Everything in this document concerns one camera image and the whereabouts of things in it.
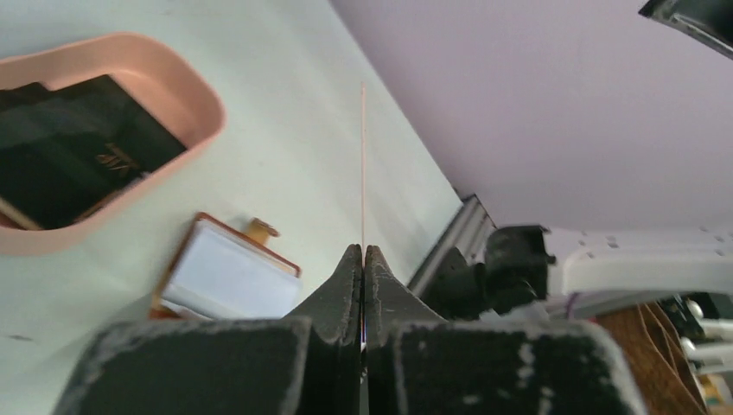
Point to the gold VIP card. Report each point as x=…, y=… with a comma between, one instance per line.
x=363, y=170

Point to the black VIP card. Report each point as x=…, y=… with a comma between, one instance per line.
x=65, y=154

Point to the pink oval plastic tray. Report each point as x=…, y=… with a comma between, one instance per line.
x=159, y=79

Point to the aluminium frame rail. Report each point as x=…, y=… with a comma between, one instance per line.
x=467, y=232

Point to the brown leather card holder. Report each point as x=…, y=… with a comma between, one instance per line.
x=219, y=272

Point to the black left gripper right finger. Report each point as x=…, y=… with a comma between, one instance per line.
x=419, y=363

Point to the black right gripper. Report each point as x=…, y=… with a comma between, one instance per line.
x=707, y=21

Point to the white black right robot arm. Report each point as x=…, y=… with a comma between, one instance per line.
x=608, y=124

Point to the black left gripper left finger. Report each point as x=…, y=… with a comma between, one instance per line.
x=307, y=362

